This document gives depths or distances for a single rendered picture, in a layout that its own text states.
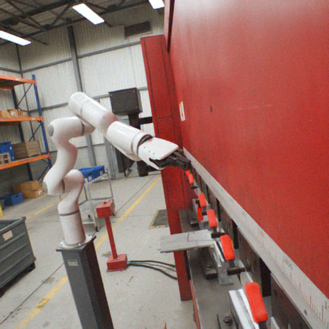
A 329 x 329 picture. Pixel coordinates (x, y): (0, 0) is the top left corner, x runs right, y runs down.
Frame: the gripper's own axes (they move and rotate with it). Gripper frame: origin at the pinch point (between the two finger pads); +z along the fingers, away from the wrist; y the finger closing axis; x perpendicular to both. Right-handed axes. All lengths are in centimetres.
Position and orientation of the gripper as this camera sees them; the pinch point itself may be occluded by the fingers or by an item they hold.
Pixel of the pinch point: (183, 163)
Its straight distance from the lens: 79.9
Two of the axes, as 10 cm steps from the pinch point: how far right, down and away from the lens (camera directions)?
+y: -6.4, 4.5, -6.2
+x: 0.0, -8.2, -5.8
